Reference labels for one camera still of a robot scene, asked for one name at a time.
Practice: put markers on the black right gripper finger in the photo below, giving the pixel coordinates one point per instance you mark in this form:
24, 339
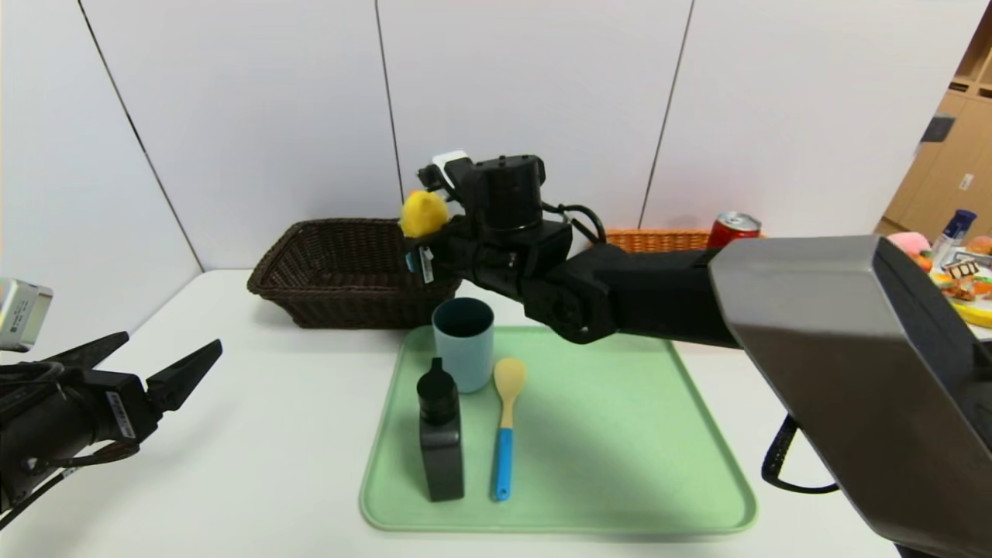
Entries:
404, 230
434, 178

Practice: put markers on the white side table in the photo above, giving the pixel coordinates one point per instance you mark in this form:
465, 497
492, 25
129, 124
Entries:
983, 332

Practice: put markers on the white wall socket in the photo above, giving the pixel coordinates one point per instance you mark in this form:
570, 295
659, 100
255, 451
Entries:
966, 180

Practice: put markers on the wooden cabinet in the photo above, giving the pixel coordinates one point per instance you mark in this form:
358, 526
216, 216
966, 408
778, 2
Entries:
953, 155

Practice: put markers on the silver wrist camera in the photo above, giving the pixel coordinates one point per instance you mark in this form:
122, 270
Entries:
23, 314
453, 163

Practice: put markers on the orange wicker basket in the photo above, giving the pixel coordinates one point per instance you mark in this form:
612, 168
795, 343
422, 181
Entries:
659, 241

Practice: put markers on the blue-grey plastic cup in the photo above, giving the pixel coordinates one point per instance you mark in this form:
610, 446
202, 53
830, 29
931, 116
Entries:
465, 349

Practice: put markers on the dark brown wicker basket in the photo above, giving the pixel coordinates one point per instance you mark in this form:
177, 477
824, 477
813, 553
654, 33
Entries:
333, 310

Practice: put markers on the red soda can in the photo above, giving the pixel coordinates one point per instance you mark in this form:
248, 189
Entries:
732, 226

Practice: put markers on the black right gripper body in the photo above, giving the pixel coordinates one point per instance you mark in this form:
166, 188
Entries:
425, 263

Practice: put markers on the light green plastic tray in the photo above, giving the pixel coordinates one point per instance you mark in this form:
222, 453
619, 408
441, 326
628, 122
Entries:
604, 465

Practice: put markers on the white bottle blue cap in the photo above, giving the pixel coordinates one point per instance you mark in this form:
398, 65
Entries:
956, 227

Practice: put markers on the round orange fruit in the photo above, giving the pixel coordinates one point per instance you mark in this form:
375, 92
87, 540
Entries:
981, 244

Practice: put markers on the grey wall box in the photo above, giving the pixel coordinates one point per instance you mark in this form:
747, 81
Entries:
938, 127

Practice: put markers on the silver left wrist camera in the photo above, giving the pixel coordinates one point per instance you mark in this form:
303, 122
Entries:
23, 314

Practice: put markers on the chocolate cake toy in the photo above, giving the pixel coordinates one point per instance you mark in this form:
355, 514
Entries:
963, 269

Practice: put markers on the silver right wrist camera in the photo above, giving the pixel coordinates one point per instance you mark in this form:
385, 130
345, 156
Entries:
453, 163

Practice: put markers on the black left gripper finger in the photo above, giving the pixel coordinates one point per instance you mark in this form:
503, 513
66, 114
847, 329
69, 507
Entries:
89, 350
182, 376

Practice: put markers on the red apple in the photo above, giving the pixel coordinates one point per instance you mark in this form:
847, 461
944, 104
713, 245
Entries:
925, 262

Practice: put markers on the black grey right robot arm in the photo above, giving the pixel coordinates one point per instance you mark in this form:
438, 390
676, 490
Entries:
659, 294

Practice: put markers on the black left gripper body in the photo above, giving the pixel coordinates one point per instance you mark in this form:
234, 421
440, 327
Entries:
118, 414

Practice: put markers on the pink peach plush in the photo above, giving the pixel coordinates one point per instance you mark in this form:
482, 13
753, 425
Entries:
907, 242

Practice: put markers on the black square bottle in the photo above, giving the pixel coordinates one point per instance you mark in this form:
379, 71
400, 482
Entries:
440, 449

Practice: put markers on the yellow duck toy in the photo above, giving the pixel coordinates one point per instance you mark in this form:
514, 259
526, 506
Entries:
424, 213

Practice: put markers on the yellow banana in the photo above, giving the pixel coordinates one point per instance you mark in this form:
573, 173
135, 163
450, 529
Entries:
975, 312

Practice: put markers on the orange snack packet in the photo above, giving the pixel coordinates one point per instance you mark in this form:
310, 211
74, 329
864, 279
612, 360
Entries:
965, 289

